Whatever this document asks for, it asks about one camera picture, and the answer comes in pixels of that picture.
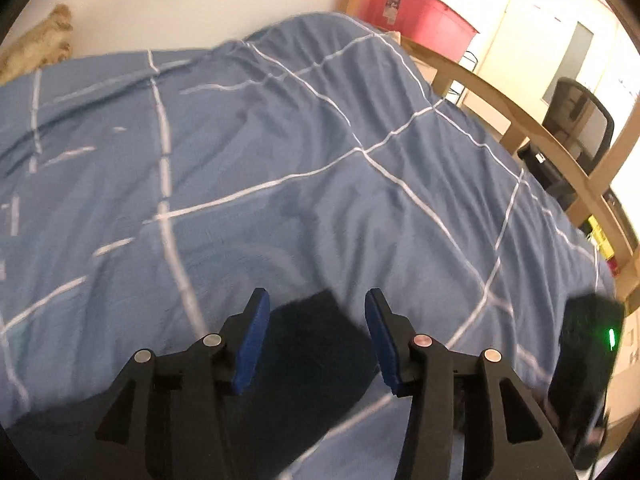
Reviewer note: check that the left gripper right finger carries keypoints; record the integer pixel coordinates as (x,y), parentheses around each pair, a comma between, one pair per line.
(418,366)

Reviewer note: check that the dark navy pants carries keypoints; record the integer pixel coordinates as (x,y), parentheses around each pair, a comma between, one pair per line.
(315,365)

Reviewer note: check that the red plastic storage bin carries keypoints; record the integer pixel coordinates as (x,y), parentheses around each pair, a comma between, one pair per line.
(431,23)

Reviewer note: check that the blue checked duvet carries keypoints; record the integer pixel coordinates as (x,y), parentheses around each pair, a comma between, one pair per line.
(145,195)

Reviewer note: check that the black office chair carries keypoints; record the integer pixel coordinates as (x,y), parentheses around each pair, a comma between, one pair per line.
(582,125)

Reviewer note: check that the wooden bed frame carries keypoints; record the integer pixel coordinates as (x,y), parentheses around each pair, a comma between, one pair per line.
(523,43)

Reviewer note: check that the yellow object on floor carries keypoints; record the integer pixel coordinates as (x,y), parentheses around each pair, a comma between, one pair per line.
(597,237)

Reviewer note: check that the beige patterned pillow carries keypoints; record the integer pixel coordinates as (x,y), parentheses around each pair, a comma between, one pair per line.
(46,44)

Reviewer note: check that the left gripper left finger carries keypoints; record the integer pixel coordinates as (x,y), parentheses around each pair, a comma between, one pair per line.
(190,435)

